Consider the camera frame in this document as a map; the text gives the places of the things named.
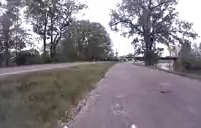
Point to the row of trees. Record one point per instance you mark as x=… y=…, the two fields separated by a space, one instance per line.
x=51 y=36

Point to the reddish asphalt path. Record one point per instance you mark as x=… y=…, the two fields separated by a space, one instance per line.
x=148 y=96

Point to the large bare-branched tree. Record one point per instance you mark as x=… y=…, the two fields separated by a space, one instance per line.
x=148 y=30

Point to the grass strip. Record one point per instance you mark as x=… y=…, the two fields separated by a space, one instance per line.
x=41 y=93

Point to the grey asphalt road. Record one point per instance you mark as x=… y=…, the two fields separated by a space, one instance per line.
x=28 y=69

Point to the grass verge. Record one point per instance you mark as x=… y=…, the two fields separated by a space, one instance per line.
x=188 y=74

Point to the clump of bushes and trees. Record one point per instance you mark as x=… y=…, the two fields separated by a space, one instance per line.
x=196 y=55

